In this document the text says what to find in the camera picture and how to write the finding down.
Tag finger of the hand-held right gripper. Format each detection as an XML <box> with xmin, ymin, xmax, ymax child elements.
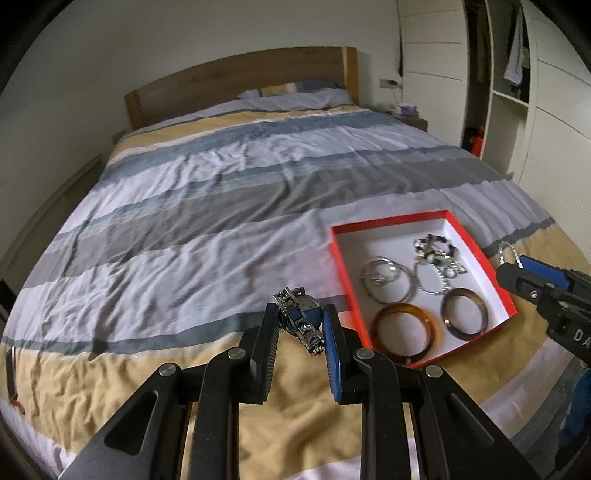
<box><xmin>519</xmin><ymin>255</ymin><xmax>591</xmax><ymax>291</ymax></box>
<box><xmin>496</xmin><ymin>262</ymin><xmax>555</xmax><ymax>302</ymax></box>

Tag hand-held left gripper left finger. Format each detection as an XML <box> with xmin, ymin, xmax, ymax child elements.
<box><xmin>58</xmin><ymin>302</ymin><xmax>281</xmax><ymax>480</ymax></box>

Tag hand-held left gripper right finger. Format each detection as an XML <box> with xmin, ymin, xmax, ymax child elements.
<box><xmin>322</xmin><ymin>302</ymin><xmax>541</xmax><ymax>480</ymax></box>

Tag silver chain bracelet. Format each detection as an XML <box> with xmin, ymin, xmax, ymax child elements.
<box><xmin>497</xmin><ymin>240</ymin><xmax>522</xmax><ymax>269</ymax></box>
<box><xmin>414</xmin><ymin>258</ymin><xmax>468</xmax><ymax>297</ymax></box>

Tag silver wrist watch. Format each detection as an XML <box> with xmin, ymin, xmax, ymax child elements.
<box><xmin>272</xmin><ymin>285</ymin><xmax>324</xmax><ymax>359</ymax></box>

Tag small silver bead bracelet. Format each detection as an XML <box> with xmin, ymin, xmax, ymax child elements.
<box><xmin>364</xmin><ymin>271</ymin><xmax>394</xmax><ymax>290</ymax></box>

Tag black bead bracelet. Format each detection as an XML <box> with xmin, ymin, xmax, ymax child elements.
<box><xmin>412</xmin><ymin>233</ymin><xmax>461</xmax><ymax>265</ymax></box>

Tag red jewelry box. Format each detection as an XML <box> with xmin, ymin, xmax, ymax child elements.
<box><xmin>329</xmin><ymin>210</ymin><xmax>516</xmax><ymax>370</ymax></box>

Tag amber bangle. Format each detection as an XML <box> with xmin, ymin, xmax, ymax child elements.
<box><xmin>371</xmin><ymin>302</ymin><xmax>447</xmax><ymax>366</ymax></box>

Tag dark metal bangle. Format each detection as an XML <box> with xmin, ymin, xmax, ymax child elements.
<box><xmin>440</xmin><ymin>287</ymin><xmax>489</xmax><ymax>342</ymax></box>

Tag thin silver bangle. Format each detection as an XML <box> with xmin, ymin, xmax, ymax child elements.
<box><xmin>362</xmin><ymin>262</ymin><xmax>417</xmax><ymax>304</ymax></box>
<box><xmin>360</xmin><ymin>255</ymin><xmax>399</xmax><ymax>288</ymax></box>

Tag person's blue jeans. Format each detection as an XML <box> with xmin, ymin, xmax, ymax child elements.
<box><xmin>558</xmin><ymin>368</ymin><xmax>591</xmax><ymax>453</ymax></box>

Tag orange object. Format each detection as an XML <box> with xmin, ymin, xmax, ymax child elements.
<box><xmin>468</xmin><ymin>125</ymin><xmax>486</xmax><ymax>158</ymax></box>

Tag striped duvet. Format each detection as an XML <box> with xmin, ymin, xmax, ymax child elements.
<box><xmin>0</xmin><ymin>98</ymin><xmax>588</xmax><ymax>480</ymax></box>

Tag wooden nightstand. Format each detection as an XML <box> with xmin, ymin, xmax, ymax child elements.
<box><xmin>385</xmin><ymin>108</ymin><xmax>428</xmax><ymax>133</ymax></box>

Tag hanging striped shirt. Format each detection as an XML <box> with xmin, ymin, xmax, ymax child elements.
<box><xmin>503</xmin><ymin>6</ymin><xmax>526</xmax><ymax>87</ymax></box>

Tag white wardrobe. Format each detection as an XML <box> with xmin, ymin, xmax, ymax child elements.
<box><xmin>396</xmin><ymin>0</ymin><xmax>591</xmax><ymax>243</ymax></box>

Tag dark slim object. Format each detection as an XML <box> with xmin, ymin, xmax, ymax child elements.
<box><xmin>6</xmin><ymin>345</ymin><xmax>24</xmax><ymax>412</ymax></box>

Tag striped pillow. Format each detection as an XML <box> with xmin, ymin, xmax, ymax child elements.
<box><xmin>237</xmin><ymin>80</ymin><xmax>355</xmax><ymax>111</ymax></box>

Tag wooden headboard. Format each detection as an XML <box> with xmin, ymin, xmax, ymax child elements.
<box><xmin>124</xmin><ymin>45</ymin><xmax>359</xmax><ymax>131</ymax></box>

